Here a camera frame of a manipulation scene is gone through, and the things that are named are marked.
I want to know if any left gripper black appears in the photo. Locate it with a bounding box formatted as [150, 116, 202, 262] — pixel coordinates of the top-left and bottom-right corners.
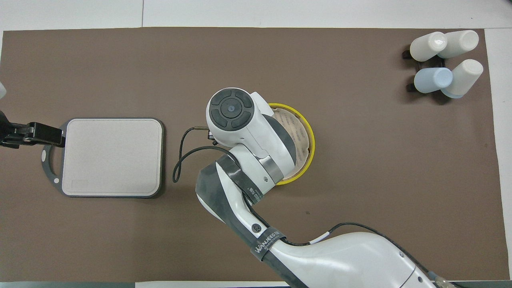
[0, 112, 66, 149]

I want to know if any yellow steamer lid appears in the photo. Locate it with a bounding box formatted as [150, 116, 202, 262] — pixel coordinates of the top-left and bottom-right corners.
[268, 103, 316, 186]

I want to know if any yellow steamer basket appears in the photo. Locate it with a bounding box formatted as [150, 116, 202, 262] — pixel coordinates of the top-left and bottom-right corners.
[268, 103, 316, 186]

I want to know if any white cutting board grey rim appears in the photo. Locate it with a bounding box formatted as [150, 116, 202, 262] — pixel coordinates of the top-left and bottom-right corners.
[41, 117, 165, 199]

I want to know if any brown table mat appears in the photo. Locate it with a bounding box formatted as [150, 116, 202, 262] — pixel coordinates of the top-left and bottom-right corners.
[0, 27, 509, 283]

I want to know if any light blue plastic cup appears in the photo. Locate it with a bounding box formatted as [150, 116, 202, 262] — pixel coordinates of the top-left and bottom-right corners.
[414, 67, 453, 94]

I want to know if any white plastic cup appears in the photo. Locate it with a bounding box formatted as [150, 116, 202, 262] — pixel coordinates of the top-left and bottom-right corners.
[410, 32, 448, 62]

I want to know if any black cup rack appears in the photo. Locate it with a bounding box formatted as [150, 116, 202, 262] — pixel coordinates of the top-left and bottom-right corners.
[402, 49, 446, 93]

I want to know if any white cup blue rim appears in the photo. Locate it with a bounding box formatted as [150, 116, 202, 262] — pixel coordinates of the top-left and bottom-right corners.
[441, 59, 484, 99]
[438, 30, 479, 59]

